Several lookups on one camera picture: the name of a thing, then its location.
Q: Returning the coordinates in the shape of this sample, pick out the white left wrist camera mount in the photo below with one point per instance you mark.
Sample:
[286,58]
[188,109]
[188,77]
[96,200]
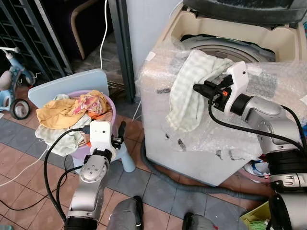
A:
[100,134]

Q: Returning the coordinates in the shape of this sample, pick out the light blue plastic child chair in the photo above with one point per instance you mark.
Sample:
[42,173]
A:
[72,81]

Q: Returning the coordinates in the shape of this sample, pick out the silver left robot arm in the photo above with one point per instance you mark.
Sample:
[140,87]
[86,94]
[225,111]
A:
[91,191]

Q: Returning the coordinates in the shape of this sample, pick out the yellow pink patterned garment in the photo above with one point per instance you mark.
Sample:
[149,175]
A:
[91,103]

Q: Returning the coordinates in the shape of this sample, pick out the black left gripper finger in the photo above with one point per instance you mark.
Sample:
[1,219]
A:
[122,132]

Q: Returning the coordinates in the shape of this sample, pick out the dark armchair with wooden frame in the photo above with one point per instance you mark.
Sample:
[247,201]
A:
[76,21]

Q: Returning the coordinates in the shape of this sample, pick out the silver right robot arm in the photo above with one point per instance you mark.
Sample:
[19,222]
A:
[268,117]

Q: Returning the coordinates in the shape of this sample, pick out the grey robot leg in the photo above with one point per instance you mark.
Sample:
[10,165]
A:
[122,215]
[201,223]

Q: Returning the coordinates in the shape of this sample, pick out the pink plastic laundry basin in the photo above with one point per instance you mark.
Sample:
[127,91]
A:
[112,112]

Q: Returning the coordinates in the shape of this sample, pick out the bubble-wrapped beige washing machine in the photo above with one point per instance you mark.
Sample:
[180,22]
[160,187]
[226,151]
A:
[192,153]

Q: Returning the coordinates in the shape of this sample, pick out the grey left robot leg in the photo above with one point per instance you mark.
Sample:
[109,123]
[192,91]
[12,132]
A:
[122,215]

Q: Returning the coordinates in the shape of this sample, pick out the grey metal door frame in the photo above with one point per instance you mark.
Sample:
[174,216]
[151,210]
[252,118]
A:
[122,48]

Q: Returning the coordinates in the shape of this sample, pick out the grey right robot leg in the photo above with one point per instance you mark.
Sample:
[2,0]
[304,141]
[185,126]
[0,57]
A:
[201,223]

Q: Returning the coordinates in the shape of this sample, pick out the white blue sneaker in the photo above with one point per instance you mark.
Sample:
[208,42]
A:
[256,168]

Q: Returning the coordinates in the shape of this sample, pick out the orange garment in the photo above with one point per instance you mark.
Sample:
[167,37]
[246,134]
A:
[98,115]

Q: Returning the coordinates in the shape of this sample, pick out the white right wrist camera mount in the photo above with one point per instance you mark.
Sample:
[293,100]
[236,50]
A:
[238,79]

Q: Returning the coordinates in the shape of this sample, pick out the light blue child tricycle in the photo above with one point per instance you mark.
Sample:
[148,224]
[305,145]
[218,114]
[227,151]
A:
[19,109]

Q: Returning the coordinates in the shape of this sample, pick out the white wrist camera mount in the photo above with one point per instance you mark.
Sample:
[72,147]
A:
[238,79]
[100,134]

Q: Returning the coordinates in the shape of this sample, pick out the pale green white cloth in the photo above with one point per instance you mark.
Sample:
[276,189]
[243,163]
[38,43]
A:
[62,139]

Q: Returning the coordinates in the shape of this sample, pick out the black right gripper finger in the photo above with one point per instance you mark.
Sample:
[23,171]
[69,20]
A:
[199,87]
[206,97]

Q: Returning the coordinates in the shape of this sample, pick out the green white checked towel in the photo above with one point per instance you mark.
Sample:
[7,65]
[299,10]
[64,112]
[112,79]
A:
[187,96]

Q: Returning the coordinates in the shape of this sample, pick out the tan yellow garment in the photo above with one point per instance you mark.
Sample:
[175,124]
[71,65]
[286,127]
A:
[57,115]

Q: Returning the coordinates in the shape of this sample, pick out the yellow green plastic item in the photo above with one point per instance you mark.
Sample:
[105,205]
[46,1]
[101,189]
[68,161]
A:
[256,218]

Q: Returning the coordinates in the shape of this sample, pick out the dark metal folding gate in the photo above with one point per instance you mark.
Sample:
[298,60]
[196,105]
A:
[50,40]

